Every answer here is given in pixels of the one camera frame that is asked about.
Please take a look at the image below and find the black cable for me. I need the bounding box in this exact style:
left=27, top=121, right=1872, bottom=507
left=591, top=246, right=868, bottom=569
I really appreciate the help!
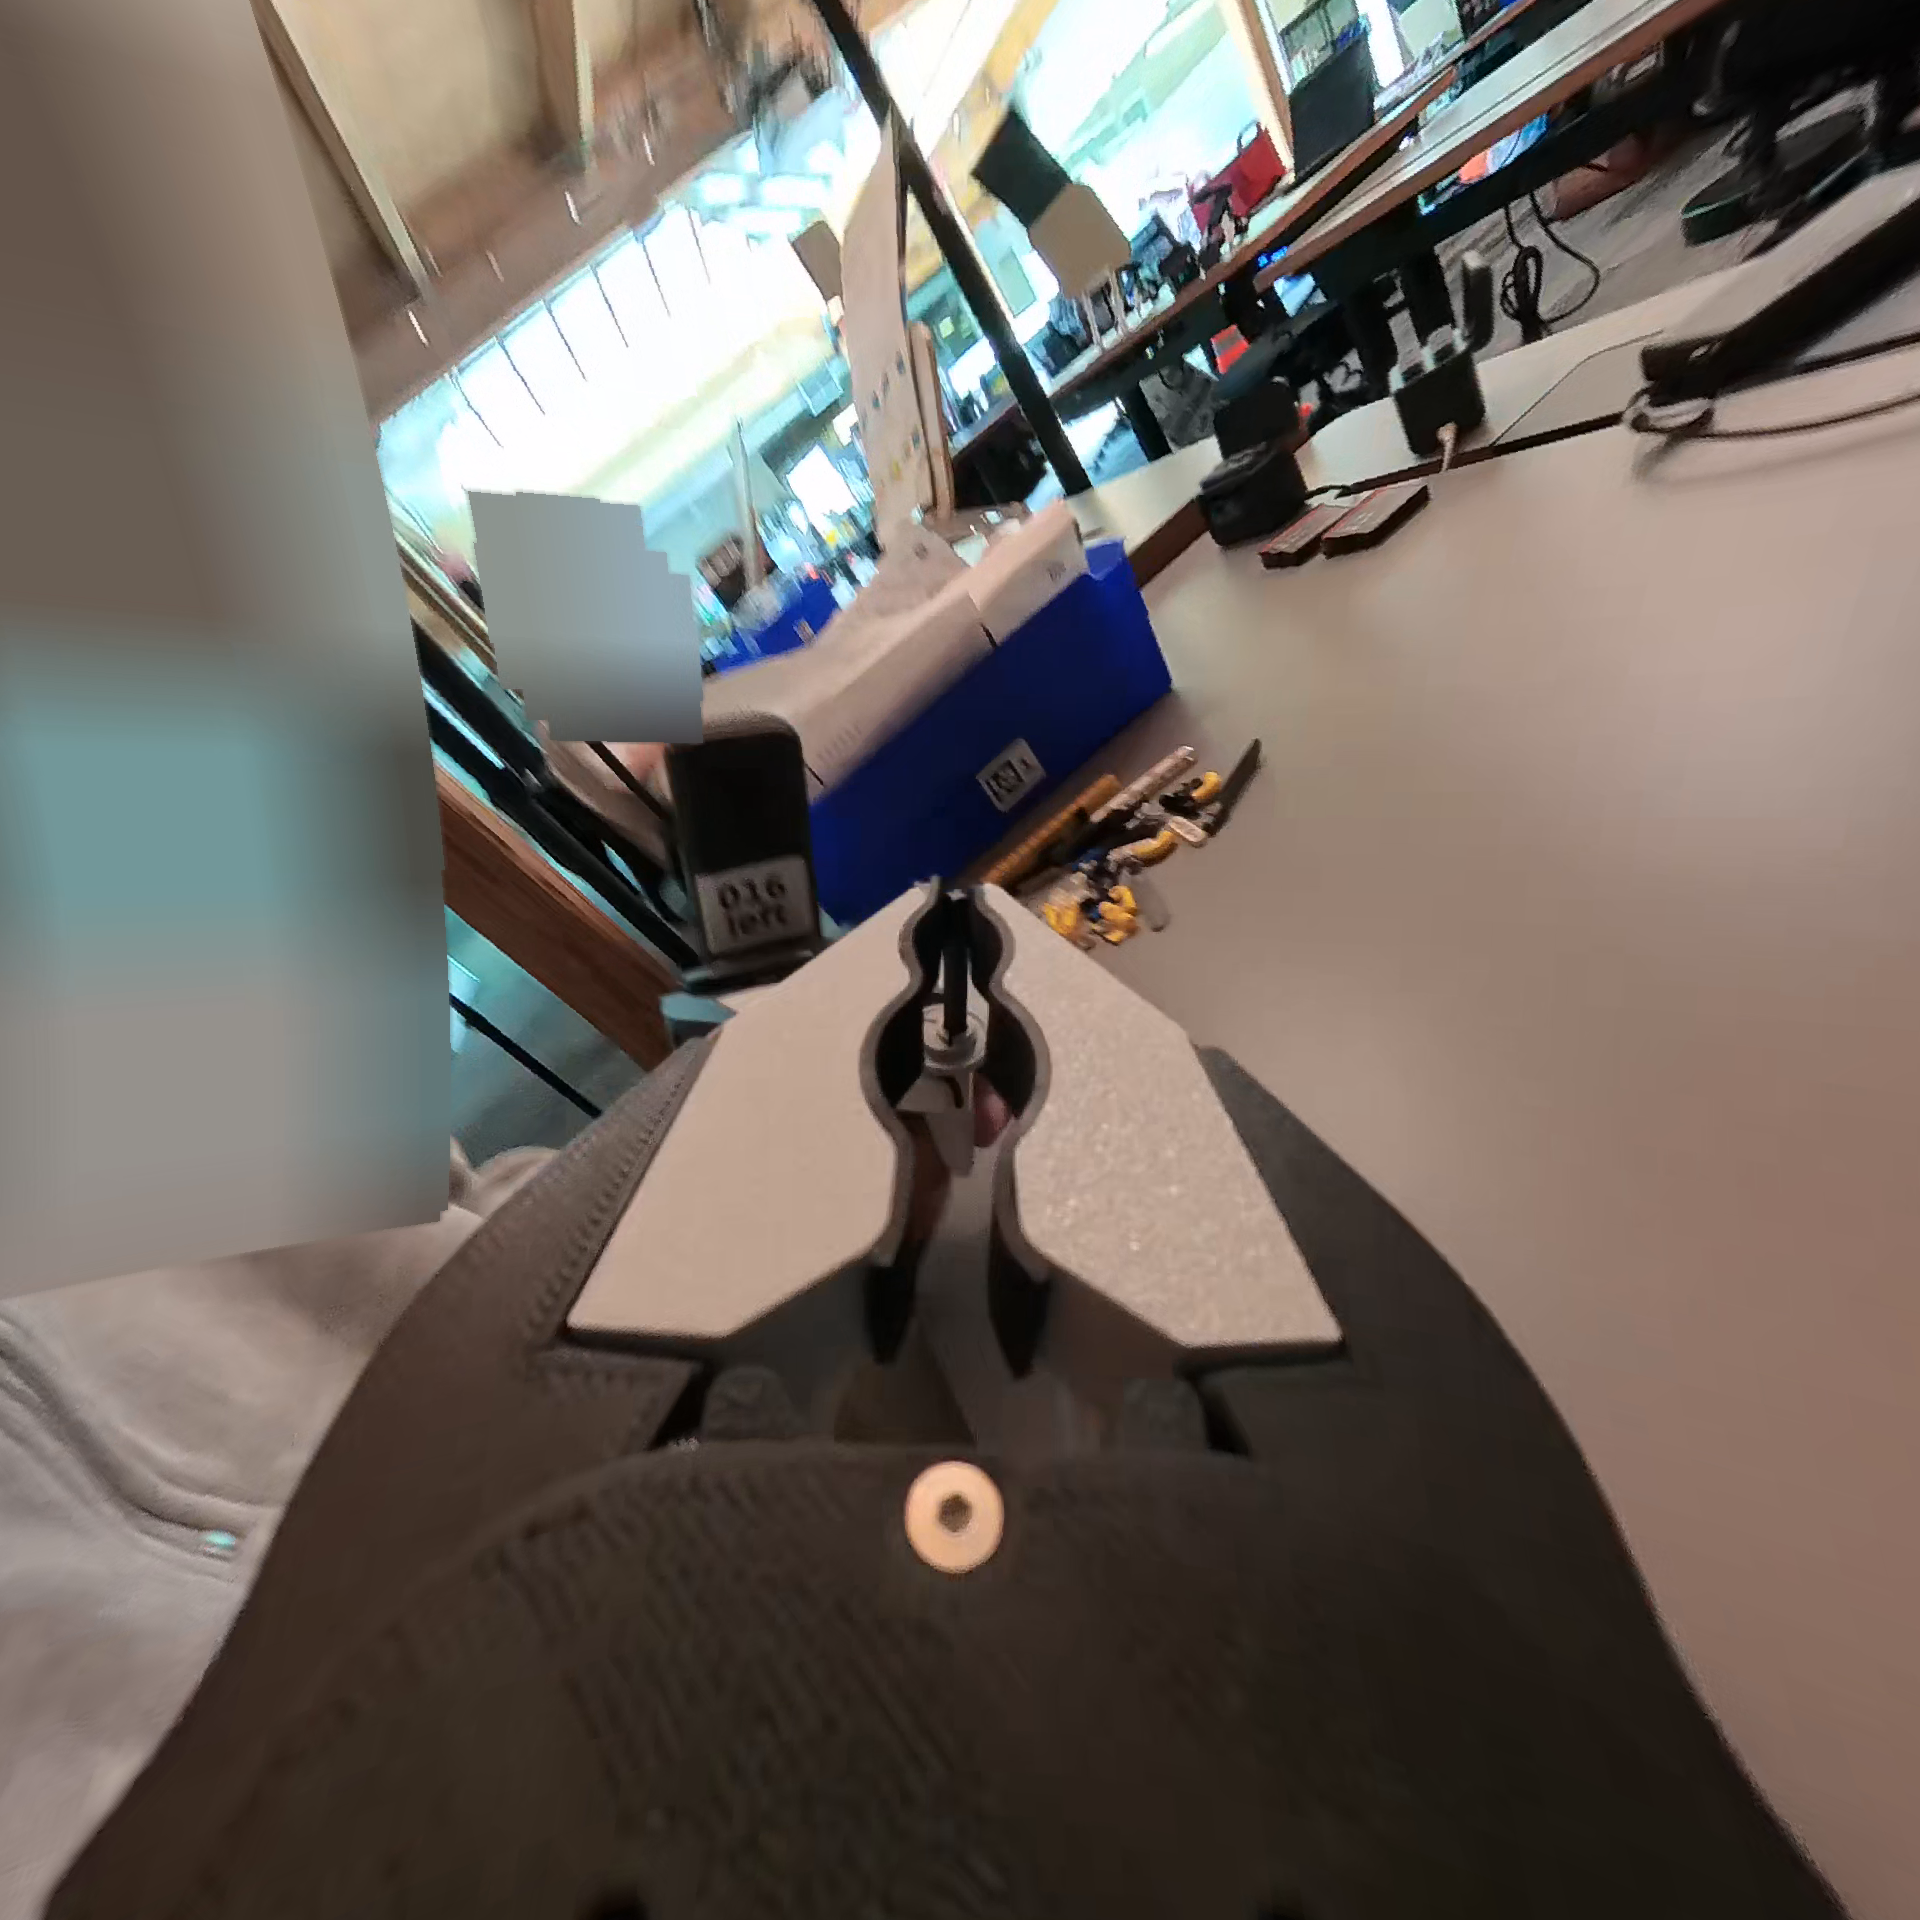
left=1622, top=335, right=1920, bottom=443

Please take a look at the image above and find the small white box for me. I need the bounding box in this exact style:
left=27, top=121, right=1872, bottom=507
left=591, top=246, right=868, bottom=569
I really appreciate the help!
left=961, top=502, right=1088, bottom=646

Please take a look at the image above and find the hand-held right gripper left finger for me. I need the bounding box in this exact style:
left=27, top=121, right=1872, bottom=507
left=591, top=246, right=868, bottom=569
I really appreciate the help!
left=564, top=883, right=944, bottom=1364

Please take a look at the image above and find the black charger block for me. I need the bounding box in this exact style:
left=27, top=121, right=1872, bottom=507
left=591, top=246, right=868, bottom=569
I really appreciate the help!
left=1387, top=335, right=1491, bottom=460

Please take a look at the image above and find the yellow black striped lego beam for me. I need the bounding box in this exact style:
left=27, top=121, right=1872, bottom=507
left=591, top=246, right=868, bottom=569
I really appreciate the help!
left=978, top=772, right=1126, bottom=889

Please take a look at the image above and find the wooden railing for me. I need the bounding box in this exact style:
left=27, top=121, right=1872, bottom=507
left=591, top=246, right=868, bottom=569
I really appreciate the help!
left=435, top=766, right=706, bottom=1073

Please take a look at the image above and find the white and black lego model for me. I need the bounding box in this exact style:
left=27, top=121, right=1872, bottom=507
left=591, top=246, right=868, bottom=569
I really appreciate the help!
left=1036, top=838, right=1186, bottom=951

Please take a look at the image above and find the black slanted pole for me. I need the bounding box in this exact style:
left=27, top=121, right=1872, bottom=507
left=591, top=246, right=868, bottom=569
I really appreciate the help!
left=809, top=0, right=1098, bottom=496

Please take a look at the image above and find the long background desk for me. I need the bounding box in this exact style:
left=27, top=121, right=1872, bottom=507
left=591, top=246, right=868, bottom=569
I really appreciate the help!
left=1036, top=0, right=1920, bottom=453

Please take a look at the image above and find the blue plastic bin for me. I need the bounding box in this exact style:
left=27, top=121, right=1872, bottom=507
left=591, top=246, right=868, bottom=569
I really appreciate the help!
left=697, top=540, right=1175, bottom=924

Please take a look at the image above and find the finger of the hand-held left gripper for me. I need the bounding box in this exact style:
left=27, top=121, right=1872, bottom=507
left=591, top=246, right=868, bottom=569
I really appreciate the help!
left=896, top=1056, right=992, bottom=1181

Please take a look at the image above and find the white standing board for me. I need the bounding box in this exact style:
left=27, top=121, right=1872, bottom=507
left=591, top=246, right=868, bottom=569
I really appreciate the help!
left=833, top=112, right=962, bottom=519

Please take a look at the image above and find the large white box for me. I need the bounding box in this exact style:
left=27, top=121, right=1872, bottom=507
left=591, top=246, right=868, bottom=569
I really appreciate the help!
left=704, top=569, right=1000, bottom=798

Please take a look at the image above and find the grey desk pad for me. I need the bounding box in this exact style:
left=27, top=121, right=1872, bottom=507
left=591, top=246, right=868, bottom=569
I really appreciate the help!
left=1441, top=255, right=1920, bottom=453

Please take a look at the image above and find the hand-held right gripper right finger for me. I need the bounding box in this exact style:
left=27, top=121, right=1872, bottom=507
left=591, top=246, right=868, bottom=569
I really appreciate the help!
left=968, top=883, right=1347, bottom=1389

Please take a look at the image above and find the grey lego part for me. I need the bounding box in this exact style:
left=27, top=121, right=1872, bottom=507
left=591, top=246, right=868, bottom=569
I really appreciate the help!
left=1103, top=744, right=1226, bottom=840

